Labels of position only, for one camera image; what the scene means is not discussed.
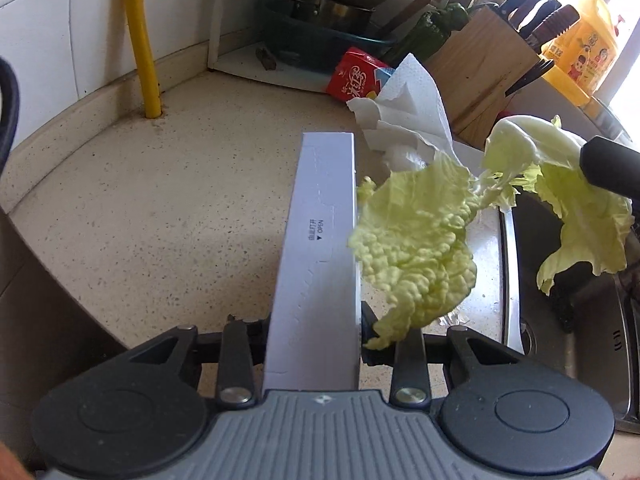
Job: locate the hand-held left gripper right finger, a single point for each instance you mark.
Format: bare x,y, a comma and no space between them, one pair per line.
413,365

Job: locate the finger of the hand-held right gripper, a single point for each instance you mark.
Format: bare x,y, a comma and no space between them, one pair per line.
612,167

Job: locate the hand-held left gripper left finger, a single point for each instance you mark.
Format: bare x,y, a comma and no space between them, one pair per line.
235,355

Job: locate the napa cabbage leaf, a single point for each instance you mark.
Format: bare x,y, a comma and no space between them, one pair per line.
425,240

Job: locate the long white cardboard box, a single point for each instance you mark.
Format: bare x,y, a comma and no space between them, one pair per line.
317,260

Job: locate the yellow oil bottle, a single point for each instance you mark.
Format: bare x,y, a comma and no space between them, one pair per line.
587,50

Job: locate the wooden knife block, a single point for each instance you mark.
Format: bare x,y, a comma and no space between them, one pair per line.
480,70

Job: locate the stainless steel sink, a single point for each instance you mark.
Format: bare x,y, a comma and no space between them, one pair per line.
590,340

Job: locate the white paper towel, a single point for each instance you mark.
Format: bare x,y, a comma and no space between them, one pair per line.
410,105

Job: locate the green pepper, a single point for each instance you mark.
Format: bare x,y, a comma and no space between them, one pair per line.
430,32

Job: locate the red carton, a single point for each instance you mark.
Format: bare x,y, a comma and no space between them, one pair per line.
355,75

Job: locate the white dish rack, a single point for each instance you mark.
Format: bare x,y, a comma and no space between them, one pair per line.
240,55

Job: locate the yellow pipe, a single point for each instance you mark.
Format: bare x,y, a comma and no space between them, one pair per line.
142,50

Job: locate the teal glass dish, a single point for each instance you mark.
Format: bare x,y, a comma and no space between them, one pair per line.
320,40

